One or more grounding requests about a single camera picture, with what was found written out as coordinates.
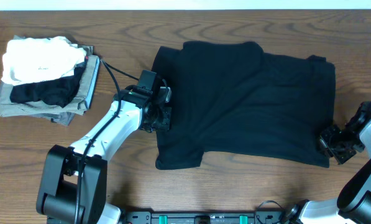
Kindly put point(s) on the beige folded garment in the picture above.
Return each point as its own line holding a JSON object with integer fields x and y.
{"x": 78, "y": 105}

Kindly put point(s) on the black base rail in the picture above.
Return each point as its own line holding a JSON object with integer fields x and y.
{"x": 258, "y": 217}

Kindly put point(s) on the black t-shirt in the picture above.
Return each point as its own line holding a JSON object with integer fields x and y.
{"x": 237, "y": 98}

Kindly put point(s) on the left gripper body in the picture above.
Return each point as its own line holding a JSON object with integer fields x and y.
{"x": 161, "y": 120}

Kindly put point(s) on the black folded garment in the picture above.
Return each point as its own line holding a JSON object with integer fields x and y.
{"x": 59, "y": 92}

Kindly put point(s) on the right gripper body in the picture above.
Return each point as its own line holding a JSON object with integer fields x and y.
{"x": 343, "y": 144}

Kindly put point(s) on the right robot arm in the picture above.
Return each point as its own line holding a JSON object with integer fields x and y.
{"x": 353, "y": 205}

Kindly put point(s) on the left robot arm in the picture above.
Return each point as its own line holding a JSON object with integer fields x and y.
{"x": 74, "y": 180}

